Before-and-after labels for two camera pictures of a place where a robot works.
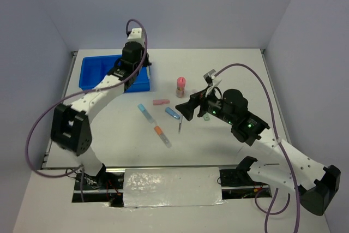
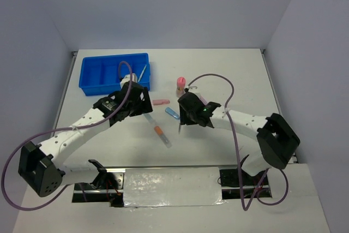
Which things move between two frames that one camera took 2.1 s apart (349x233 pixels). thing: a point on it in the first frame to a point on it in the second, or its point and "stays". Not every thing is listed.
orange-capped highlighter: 162,136 stays
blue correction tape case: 172,113 stays
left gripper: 146,62 to 144,106
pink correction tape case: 161,101 stays
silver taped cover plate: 157,187 stays
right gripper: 187,109 to 184,118
